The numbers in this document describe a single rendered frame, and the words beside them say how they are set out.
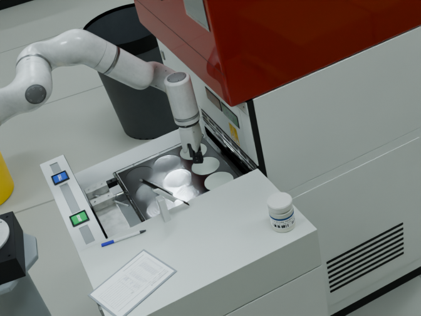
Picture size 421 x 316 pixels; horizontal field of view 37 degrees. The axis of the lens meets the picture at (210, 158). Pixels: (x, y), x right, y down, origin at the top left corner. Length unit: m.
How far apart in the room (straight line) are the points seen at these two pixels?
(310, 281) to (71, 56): 0.95
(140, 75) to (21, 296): 0.92
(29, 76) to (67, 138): 2.59
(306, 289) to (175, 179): 0.60
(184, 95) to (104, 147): 2.24
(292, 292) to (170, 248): 0.39
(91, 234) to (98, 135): 2.32
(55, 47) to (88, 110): 2.78
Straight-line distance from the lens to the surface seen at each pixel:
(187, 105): 1.96
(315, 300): 2.00
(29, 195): 3.99
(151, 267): 1.81
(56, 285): 3.33
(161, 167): 2.27
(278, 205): 1.75
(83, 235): 2.02
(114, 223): 2.13
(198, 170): 2.20
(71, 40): 1.82
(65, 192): 2.22
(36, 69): 1.83
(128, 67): 1.86
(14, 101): 1.84
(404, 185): 2.51
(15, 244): 2.19
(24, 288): 2.34
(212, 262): 1.77
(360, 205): 2.41
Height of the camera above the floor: 2.23
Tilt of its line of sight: 36 degrees down
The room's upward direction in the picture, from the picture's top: 14 degrees counter-clockwise
